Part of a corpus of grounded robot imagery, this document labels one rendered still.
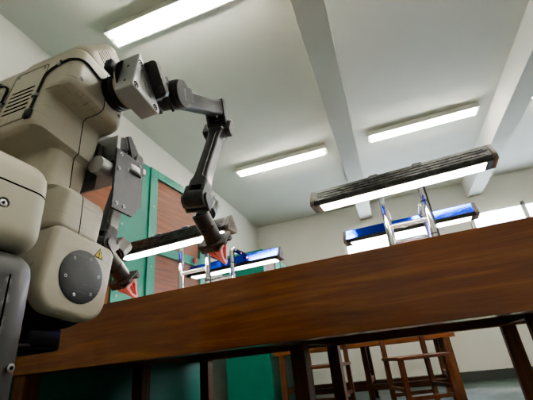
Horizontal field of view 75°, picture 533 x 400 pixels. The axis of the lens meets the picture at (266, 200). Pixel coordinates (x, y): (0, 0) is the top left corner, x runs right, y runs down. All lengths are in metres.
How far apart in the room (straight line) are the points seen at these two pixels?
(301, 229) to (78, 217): 6.12
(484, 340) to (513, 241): 5.49
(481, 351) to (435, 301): 5.49
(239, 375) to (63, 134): 3.68
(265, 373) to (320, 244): 3.11
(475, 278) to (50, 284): 0.84
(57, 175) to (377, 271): 0.75
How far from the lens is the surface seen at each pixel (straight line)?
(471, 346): 6.34
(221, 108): 1.35
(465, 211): 1.83
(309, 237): 6.69
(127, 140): 1.54
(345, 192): 1.29
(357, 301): 0.89
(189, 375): 2.50
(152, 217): 2.32
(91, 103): 0.92
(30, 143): 0.91
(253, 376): 4.21
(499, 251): 0.91
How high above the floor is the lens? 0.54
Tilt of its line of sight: 25 degrees up
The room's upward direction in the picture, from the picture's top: 6 degrees counter-clockwise
